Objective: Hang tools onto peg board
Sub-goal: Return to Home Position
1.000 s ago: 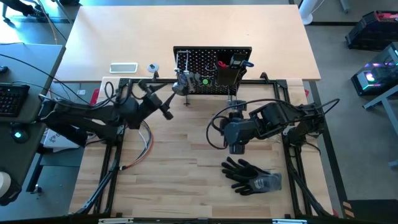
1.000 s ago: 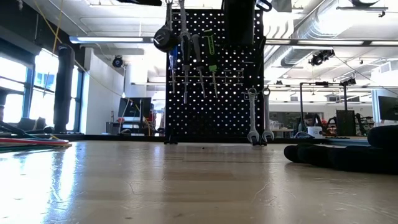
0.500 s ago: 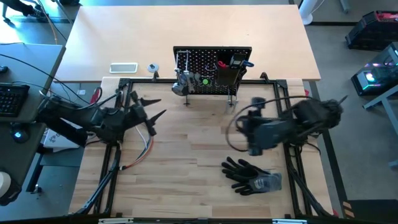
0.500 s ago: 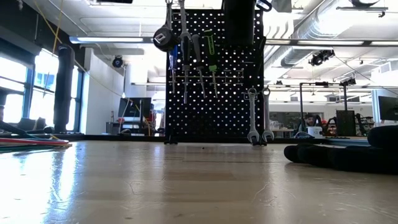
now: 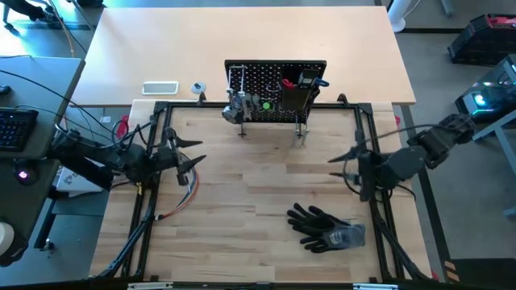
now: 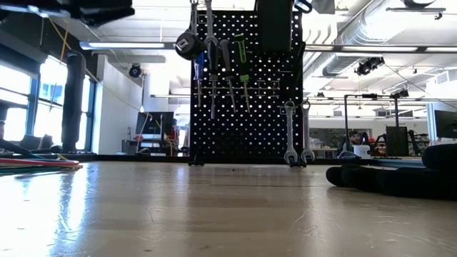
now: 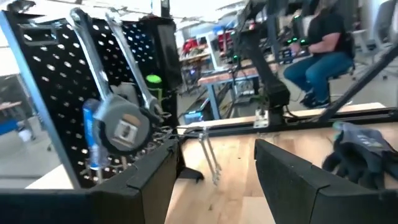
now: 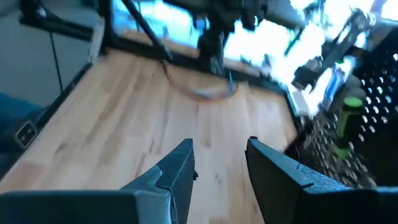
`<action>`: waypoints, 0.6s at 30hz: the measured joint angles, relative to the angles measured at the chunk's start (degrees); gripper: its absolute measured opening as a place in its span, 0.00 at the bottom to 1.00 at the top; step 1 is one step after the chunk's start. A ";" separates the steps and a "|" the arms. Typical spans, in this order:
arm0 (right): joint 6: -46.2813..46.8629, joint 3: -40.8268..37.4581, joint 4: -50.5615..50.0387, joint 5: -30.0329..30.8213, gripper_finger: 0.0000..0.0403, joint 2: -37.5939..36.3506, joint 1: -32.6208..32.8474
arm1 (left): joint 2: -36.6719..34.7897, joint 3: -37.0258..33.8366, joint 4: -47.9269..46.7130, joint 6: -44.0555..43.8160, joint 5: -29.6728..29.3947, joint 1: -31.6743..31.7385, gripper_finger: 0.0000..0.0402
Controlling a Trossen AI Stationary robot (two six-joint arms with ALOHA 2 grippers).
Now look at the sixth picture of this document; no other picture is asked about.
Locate blue-handled screwdriver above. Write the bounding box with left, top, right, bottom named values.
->
left=193, top=53, right=207, bottom=108

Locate white bucket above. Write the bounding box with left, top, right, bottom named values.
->
left=352, top=143, right=371, bottom=159

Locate black-handled screwdriver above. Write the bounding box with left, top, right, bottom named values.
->
left=219, top=39, right=238, bottom=114
left=207, top=41, right=221, bottom=120

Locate bright window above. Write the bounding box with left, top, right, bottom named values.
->
left=0, top=62, right=40, bottom=143

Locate black round speaker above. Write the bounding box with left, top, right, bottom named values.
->
left=128, top=63, right=143, bottom=79

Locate black peg board bin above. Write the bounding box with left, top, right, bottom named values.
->
left=256, top=0, right=294, bottom=54

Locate black peg board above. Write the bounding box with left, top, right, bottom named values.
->
left=189, top=9, right=304, bottom=165

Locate ceiling light strip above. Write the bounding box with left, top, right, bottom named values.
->
left=305, top=44, right=457, bottom=54
left=79, top=40, right=178, bottom=51

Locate black aluminium frame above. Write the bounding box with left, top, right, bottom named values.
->
left=0, top=137, right=426, bottom=168

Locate wire screwdriver rack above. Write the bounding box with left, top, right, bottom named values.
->
left=194, top=77, right=283, bottom=98

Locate black round column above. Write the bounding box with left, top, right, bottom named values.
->
left=61, top=51, right=87, bottom=153

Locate person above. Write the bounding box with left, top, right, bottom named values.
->
left=343, top=130, right=363, bottom=153

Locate black perforated panel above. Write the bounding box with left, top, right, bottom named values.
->
left=385, top=126, right=410, bottom=157

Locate silver ventilation duct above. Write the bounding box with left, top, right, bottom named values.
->
left=303, top=0, right=408, bottom=80

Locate black tape measure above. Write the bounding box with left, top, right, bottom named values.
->
left=174, top=28, right=208, bottom=61

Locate yellow hanging cable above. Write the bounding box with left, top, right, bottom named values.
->
left=48, top=17, right=144, bottom=112

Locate teal cable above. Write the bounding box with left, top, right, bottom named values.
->
left=0, top=166, right=84, bottom=176

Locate black pipe stand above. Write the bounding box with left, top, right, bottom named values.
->
left=343, top=88, right=410, bottom=143

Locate red tool cart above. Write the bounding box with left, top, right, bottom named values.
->
left=164, top=119, right=180, bottom=157

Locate black monitor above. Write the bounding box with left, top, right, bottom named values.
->
left=433, top=109, right=457, bottom=140
left=135, top=111, right=175, bottom=136

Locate green-handled screwdriver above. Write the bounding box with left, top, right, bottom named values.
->
left=233, top=34, right=252, bottom=114

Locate black ceiling camera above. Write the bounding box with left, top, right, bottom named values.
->
left=354, top=56, right=386, bottom=76

